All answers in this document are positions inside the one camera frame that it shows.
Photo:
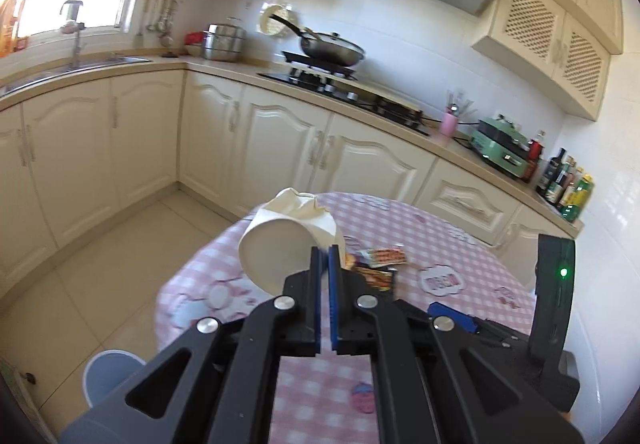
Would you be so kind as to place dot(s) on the red bowl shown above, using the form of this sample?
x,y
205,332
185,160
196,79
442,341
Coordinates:
x,y
194,38

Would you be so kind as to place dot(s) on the pink utensil holder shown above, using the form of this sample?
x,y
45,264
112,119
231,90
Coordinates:
x,y
448,126

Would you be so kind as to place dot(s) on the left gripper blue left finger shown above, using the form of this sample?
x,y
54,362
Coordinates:
x,y
303,325

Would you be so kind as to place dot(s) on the green electric cooker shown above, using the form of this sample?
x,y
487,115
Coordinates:
x,y
499,144

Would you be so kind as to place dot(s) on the blue plastic trash bin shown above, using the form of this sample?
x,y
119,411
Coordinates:
x,y
106,371

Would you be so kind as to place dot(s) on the white paper cups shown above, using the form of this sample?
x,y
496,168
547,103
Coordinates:
x,y
278,241

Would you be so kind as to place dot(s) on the pink checkered tablecloth table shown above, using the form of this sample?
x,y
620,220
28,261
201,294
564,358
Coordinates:
x,y
330,398

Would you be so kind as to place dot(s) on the black wok with lid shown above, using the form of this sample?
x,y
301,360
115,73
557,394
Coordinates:
x,y
329,48

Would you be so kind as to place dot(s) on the red cap soy bottle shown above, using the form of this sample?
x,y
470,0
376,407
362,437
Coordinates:
x,y
535,148

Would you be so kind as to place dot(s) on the hanging utensil rack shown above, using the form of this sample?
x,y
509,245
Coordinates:
x,y
157,18

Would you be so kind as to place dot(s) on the black gas stove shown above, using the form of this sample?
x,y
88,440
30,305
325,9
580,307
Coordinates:
x,y
340,83

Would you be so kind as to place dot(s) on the black snack wrapper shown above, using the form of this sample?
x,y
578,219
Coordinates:
x,y
378,267

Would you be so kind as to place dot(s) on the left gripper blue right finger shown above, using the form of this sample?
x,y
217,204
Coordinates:
x,y
351,327

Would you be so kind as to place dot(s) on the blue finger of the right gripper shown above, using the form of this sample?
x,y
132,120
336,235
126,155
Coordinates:
x,y
465,321

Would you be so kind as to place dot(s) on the dark sauce bottle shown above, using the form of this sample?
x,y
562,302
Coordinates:
x,y
550,172

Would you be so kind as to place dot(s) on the green oil bottle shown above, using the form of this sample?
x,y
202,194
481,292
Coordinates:
x,y
579,198

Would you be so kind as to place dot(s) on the stainless steel steamer pot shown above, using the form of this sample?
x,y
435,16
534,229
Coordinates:
x,y
223,42

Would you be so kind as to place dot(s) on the cream strainer on wall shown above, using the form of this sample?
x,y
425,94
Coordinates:
x,y
270,27

